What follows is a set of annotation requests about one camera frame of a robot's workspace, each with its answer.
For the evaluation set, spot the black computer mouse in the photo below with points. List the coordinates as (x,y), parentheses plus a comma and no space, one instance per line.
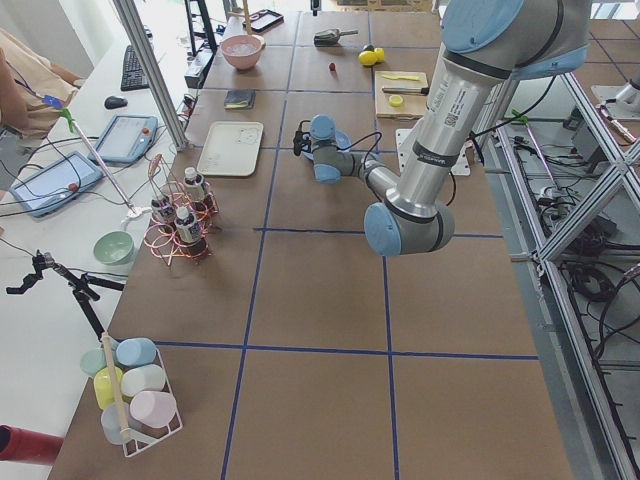
(115,102)

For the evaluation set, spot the blue teach pendant far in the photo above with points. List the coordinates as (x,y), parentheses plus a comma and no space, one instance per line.
(126,138)

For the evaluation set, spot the steel muddler rod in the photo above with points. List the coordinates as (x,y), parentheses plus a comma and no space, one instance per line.
(421,91)

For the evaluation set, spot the yellow lemon small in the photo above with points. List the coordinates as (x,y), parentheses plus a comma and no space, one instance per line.
(380,54)

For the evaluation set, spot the dark tea bottle two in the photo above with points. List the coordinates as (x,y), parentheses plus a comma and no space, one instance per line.
(163,212)

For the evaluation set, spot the metal ice scoop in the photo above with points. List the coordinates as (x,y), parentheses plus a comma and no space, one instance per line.
(331,37)

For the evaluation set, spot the dark tea bottle three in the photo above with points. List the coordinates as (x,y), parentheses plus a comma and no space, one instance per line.
(188,228)

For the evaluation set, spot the black keyboard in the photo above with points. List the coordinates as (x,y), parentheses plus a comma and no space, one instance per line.
(133,76)

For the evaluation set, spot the lemon half slice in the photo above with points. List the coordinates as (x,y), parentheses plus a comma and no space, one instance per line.
(395,100)

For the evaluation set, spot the seated person beige shirt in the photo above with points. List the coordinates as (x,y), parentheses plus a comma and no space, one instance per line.
(26,78)

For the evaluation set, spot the cream bear tray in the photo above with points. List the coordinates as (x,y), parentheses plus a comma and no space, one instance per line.
(231,149)

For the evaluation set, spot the dark tea bottle one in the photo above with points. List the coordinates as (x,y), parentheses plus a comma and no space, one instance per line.
(194,186)

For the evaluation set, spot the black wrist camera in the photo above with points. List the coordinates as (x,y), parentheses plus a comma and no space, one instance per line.
(301,142)

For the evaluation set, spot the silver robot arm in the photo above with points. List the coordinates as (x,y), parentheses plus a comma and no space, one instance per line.
(484,43)

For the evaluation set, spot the wooden cutting board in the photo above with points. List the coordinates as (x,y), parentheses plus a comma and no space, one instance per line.
(414,105)

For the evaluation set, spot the grey folded cloth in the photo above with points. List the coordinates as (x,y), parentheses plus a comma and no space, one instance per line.
(239,99)

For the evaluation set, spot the blue teach pendant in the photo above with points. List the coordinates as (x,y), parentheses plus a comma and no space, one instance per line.
(126,138)
(52,187)

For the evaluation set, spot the yellow lemon large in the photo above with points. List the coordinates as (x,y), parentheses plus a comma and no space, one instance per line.
(368,58)

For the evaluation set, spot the mint green bowl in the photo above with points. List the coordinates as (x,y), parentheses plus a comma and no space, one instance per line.
(114,248)

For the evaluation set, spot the red cylinder object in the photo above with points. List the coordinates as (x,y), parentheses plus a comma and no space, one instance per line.
(30,447)

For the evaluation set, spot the white wire cup rack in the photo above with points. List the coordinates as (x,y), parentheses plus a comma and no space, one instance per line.
(133,391)

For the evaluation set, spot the pink bowl of ice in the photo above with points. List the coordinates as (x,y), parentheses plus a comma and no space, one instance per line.
(242,51)

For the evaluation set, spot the blue teach pendant near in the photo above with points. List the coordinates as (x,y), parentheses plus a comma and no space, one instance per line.
(52,187)

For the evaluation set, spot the copper wire bottle rack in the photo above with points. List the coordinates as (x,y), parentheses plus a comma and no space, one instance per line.
(168,247)

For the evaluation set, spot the yellow plastic knife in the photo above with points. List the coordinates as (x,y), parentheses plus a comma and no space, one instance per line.
(401,77)

